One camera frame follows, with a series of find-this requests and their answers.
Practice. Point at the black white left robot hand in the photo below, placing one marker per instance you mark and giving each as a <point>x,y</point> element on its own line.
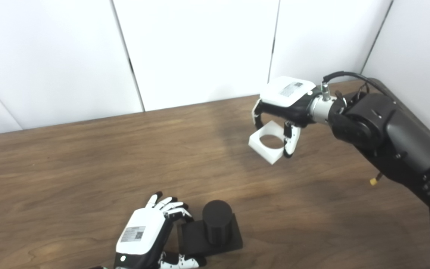
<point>142,231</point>

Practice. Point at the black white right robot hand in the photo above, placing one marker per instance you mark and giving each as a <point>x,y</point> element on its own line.
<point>286,93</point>

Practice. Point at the white square piece with hole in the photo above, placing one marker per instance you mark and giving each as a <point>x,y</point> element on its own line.
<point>269,155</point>

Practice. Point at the black peg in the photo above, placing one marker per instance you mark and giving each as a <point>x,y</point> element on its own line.
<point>217,224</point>

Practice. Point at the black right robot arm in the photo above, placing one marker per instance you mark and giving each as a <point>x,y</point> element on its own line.
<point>398,138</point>

